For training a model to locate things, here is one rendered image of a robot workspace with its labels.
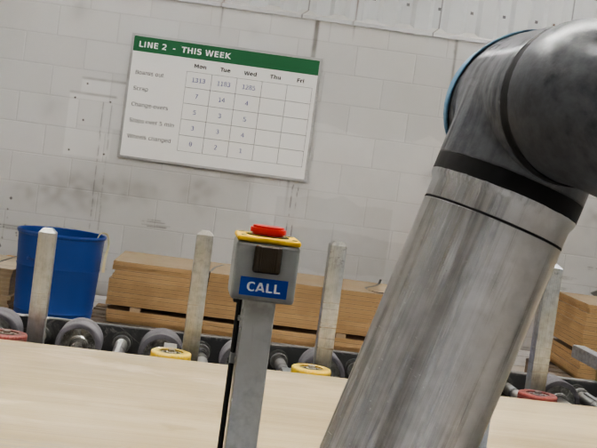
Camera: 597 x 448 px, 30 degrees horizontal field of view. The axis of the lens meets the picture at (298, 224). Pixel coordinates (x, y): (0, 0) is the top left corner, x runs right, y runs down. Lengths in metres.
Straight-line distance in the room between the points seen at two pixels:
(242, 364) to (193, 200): 7.26
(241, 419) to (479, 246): 0.52
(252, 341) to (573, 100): 0.61
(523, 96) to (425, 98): 7.81
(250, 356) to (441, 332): 0.47
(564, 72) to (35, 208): 7.99
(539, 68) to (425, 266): 0.17
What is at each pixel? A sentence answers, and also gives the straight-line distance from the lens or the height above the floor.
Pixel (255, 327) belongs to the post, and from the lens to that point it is 1.23.
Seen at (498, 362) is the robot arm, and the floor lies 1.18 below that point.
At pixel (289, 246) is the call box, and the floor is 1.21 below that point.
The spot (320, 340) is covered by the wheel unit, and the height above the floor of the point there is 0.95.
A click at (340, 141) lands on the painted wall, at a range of 8.49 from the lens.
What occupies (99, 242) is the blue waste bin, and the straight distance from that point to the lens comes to 6.94.
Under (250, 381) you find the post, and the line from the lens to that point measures 1.25.
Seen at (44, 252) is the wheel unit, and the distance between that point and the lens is 2.33.
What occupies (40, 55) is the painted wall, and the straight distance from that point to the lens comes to 8.66.
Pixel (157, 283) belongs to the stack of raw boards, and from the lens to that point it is 7.23.
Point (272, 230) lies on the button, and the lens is 1.22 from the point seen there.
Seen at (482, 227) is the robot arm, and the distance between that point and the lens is 0.80.
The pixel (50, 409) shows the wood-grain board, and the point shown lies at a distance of 1.70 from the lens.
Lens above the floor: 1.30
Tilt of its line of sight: 3 degrees down
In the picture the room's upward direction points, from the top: 8 degrees clockwise
